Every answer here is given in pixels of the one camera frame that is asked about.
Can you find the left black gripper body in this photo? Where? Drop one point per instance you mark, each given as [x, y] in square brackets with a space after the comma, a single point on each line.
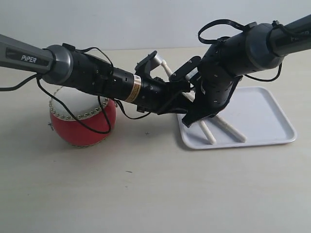
[147, 94]

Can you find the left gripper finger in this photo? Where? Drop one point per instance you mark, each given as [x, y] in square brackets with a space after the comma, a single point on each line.
[179, 103]

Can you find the white wooden drumstick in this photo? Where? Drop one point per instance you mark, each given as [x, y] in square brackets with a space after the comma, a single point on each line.
[229, 128]
[204, 128]

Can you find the small red drum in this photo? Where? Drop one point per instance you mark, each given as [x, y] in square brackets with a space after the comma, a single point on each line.
[91, 120]

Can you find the white plastic tray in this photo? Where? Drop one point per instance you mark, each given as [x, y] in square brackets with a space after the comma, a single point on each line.
[256, 117]

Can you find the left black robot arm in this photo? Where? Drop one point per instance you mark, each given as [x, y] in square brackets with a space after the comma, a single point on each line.
[65, 65]

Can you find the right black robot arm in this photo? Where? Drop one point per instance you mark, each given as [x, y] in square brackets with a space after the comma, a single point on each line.
[258, 47]

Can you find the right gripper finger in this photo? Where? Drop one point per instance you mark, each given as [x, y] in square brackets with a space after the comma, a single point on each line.
[208, 114]
[193, 114]

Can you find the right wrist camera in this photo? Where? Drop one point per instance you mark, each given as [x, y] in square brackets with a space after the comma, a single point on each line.
[186, 71]

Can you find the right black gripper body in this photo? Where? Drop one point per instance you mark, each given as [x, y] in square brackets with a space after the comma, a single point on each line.
[219, 70]

